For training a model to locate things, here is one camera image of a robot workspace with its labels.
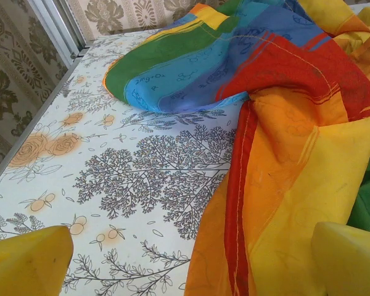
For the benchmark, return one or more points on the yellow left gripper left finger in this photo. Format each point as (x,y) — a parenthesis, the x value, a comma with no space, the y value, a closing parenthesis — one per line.
(24,262)

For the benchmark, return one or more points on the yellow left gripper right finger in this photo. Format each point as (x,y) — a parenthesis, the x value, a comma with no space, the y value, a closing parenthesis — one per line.
(351,262)

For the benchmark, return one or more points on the aluminium frame post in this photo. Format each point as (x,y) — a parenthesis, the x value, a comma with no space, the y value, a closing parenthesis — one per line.
(57,27)

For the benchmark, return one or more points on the rainbow striped jacket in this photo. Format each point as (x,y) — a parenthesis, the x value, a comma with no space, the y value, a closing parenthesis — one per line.
(283,129)

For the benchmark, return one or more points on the aluminium table side rail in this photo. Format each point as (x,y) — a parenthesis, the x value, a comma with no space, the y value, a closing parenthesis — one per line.
(34,117)

